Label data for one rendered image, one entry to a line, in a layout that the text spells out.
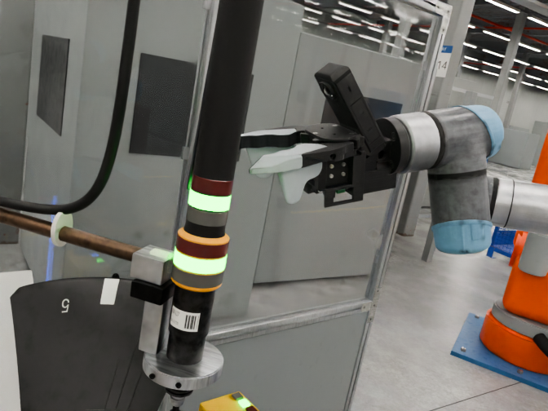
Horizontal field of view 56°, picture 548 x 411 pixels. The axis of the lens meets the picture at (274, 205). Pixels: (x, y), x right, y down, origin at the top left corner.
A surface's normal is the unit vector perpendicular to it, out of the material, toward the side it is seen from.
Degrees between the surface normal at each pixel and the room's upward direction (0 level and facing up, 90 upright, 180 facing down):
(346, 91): 94
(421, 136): 67
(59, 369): 53
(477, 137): 78
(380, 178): 94
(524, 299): 90
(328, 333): 90
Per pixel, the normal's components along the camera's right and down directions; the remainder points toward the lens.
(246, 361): 0.62, 0.29
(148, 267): -0.26, 0.18
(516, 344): -0.66, 0.05
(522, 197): -0.23, -0.26
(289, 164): 0.37, 0.37
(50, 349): -0.07, -0.40
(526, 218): -0.33, 0.50
